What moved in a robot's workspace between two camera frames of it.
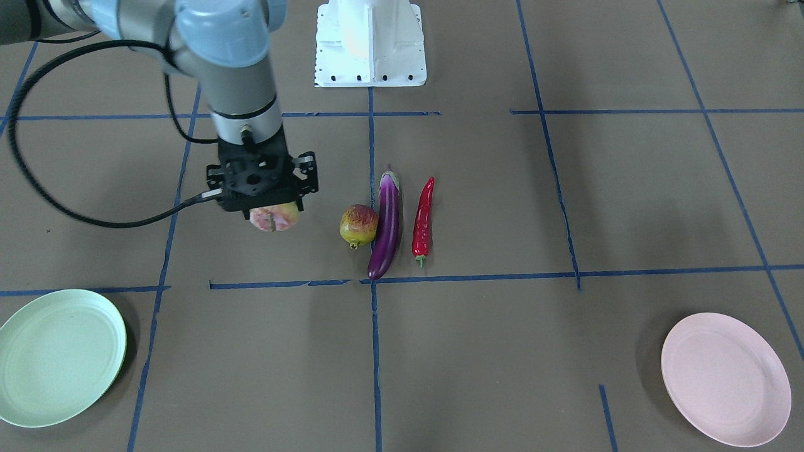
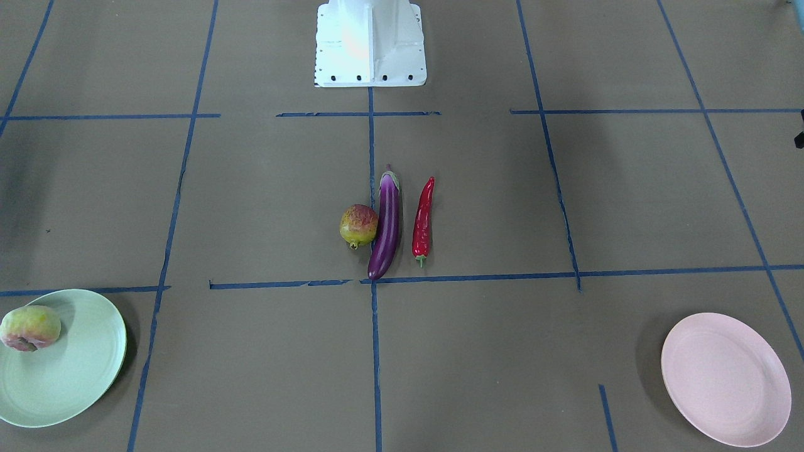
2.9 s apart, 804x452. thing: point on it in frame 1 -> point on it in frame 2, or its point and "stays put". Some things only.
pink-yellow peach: x=275 y=218 -> x=29 y=328
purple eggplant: x=389 y=225 stays put
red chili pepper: x=421 y=228 stays put
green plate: x=58 y=351 stays put
